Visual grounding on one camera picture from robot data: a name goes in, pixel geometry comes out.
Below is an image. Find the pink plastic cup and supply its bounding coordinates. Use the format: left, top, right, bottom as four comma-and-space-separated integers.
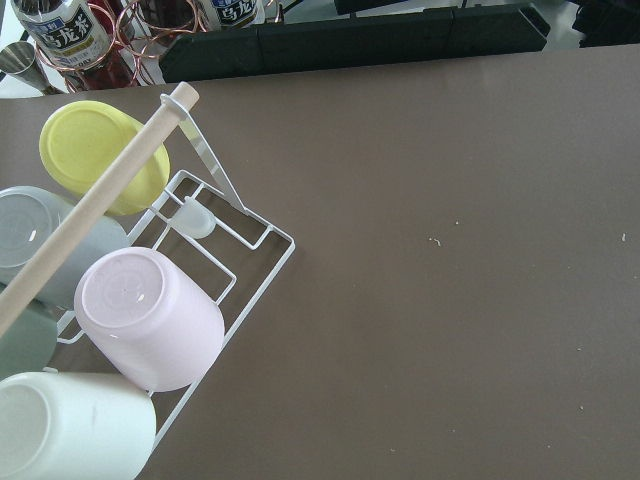
74, 247, 225, 392

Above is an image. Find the yellow plastic cup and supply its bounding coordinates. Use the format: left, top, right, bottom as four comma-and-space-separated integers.
39, 100, 170, 216

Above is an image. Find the grey plastic cup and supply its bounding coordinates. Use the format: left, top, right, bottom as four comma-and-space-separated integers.
1, 186, 130, 310

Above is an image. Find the green plastic cup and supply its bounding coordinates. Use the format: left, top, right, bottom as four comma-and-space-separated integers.
1, 300, 57, 379

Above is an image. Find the white plastic cup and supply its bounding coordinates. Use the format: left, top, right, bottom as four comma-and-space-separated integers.
1, 372, 156, 479

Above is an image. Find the black monitor bar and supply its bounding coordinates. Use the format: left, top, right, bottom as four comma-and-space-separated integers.
159, 3, 550, 83

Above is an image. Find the oolong tea bottle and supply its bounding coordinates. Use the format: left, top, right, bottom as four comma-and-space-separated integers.
197, 0, 265, 31
11, 0, 110, 68

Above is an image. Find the steel jigger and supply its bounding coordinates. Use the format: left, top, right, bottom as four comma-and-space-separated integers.
1, 41, 62, 95

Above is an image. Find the white wire cup rack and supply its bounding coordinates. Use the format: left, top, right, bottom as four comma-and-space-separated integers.
1, 84, 293, 458

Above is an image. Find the copper wire bottle rack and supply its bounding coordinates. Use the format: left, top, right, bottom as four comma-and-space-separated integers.
34, 0, 281, 95

